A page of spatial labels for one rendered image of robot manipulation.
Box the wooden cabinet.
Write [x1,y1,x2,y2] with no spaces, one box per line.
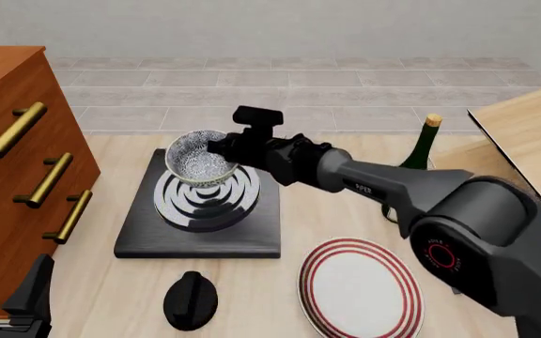
[0,45,102,321]

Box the patterned blue white bowl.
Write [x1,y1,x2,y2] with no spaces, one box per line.
[164,130,240,187]

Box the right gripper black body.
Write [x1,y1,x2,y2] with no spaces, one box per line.
[223,131,277,175]

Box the round black stove knob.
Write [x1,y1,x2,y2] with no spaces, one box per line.
[162,270,220,332]

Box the pale wooden board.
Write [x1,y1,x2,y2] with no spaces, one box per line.
[431,80,541,244]

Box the brass drawer handle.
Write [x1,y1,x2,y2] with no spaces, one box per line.
[41,189,94,245]
[0,101,49,160]
[12,151,74,209]

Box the green bottle with cork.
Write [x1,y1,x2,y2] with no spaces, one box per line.
[380,113,444,225]

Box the white plate with red rings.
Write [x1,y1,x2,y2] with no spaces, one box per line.
[296,237,426,338]

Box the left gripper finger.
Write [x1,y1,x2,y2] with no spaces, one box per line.
[1,253,56,322]

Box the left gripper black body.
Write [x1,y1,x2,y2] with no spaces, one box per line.
[0,315,52,338]

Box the flat black stove plate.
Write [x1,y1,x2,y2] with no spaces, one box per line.
[113,146,283,260]

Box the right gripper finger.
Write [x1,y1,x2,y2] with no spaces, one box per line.
[206,139,230,155]

